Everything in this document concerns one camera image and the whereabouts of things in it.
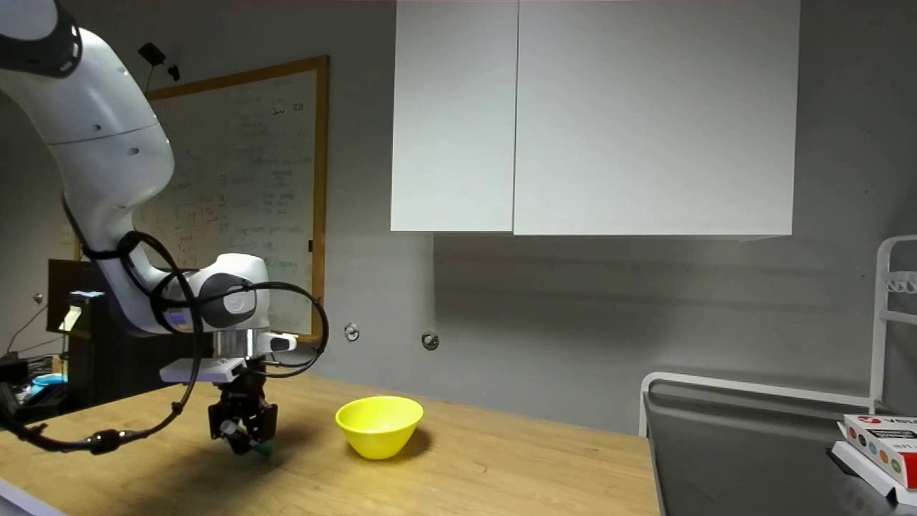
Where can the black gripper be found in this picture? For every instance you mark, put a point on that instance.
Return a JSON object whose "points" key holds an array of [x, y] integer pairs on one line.
{"points": [[246, 402]]}

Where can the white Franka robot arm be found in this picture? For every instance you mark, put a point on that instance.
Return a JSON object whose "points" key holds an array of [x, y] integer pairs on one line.
{"points": [[104, 144]]}

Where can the yellow plastic bowl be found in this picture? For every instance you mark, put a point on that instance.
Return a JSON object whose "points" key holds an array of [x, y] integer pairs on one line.
{"points": [[380, 426]]}

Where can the black computer equipment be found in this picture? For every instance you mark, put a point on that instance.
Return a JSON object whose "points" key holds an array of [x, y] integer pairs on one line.
{"points": [[95, 354]]}

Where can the blue and black clutter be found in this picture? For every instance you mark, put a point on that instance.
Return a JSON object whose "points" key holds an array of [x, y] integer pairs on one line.
{"points": [[25, 389]]}

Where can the grey flat object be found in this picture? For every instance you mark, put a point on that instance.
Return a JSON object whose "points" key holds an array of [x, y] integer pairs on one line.
{"points": [[18, 499]]}

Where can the wood-framed whiteboard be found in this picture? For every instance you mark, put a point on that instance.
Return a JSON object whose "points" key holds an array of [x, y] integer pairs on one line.
{"points": [[276, 190]]}

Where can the grey cart bin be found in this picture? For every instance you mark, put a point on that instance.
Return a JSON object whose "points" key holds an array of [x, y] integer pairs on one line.
{"points": [[747, 459]]}

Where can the flat white box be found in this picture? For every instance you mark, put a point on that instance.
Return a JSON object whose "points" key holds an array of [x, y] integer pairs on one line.
{"points": [[865, 470]]}

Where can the red and white box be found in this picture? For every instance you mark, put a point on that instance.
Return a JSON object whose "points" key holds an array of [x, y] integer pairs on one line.
{"points": [[883, 440]]}

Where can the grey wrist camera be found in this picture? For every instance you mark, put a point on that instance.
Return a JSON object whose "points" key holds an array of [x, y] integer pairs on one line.
{"points": [[281, 343]]}

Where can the round metal wall fitting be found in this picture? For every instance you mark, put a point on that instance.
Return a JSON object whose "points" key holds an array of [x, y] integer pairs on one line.
{"points": [[352, 331], [430, 340]]}

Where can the black camera on whiteboard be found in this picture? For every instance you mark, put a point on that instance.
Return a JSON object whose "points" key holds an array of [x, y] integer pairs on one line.
{"points": [[154, 53]]}

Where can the white wall cabinet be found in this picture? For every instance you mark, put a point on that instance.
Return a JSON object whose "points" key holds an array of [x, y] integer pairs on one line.
{"points": [[592, 115]]}

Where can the white metal rack frame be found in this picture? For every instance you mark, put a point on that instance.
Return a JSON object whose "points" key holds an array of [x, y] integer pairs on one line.
{"points": [[879, 316]]}

